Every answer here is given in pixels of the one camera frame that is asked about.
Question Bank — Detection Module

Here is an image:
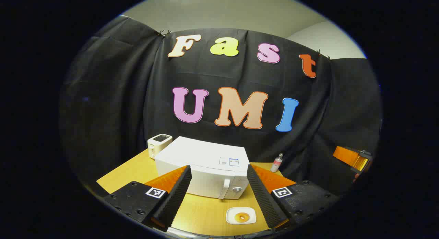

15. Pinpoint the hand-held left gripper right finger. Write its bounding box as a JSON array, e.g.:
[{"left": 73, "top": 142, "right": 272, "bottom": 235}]
[{"left": 247, "top": 164, "right": 340, "bottom": 231}]

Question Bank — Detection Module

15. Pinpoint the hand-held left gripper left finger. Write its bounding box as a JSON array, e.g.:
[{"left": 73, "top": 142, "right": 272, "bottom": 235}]
[{"left": 103, "top": 165, "right": 192, "bottom": 232}]

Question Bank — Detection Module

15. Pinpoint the white microwave oven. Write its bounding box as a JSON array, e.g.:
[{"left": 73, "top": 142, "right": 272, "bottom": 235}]
[{"left": 154, "top": 136, "right": 250, "bottom": 200}]

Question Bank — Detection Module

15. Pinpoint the white square plate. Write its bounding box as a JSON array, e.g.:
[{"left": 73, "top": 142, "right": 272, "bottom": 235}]
[{"left": 226, "top": 207, "right": 257, "bottom": 225}]

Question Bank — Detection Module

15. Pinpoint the small pink label bottle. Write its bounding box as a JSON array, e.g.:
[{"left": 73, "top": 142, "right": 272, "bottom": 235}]
[{"left": 270, "top": 153, "right": 284, "bottom": 173}]

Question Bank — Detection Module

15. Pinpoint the white toaster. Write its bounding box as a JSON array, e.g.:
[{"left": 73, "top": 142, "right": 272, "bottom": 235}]
[{"left": 147, "top": 134, "right": 173, "bottom": 159}]

